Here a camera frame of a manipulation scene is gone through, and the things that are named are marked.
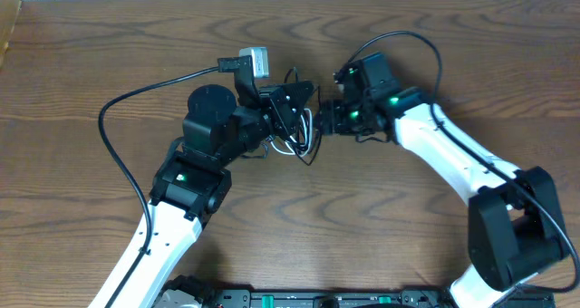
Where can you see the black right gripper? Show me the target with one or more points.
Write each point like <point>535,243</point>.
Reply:
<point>334,113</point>

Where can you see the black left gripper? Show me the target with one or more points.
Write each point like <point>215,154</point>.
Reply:
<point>281,110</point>

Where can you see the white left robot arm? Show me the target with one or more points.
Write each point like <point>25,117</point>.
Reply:
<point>190,185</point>

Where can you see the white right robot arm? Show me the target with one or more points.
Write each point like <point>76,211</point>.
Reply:
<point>516,226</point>

